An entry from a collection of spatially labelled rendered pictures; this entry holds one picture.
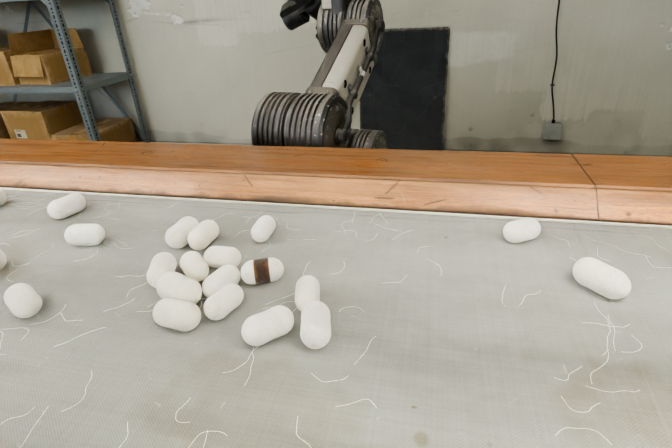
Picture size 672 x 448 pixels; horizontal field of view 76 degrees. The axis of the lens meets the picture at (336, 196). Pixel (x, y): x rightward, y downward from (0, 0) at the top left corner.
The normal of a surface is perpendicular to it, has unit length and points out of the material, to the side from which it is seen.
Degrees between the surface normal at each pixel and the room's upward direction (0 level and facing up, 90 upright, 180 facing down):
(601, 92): 90
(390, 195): 45
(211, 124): 89
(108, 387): 0
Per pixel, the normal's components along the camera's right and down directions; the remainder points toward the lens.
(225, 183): -0.18, -0.32
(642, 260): -0.05, -0.90
